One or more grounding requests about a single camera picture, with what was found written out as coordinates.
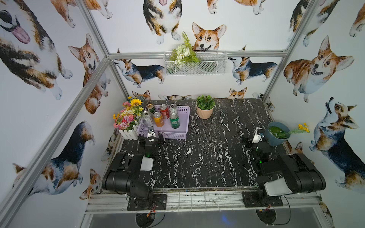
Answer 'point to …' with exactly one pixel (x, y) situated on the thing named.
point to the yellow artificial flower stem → (301, 128)
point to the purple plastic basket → (163, 126)
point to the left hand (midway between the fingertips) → (150, 131)
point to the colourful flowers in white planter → (125, 120)
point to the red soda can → (165, 111)
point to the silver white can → (173, 109)
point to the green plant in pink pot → (205, 105)
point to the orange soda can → (158, 119)
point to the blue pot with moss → (277, 134)
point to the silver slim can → (147, 118)
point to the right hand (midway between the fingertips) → (257, 130)
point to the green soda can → (175, 121)
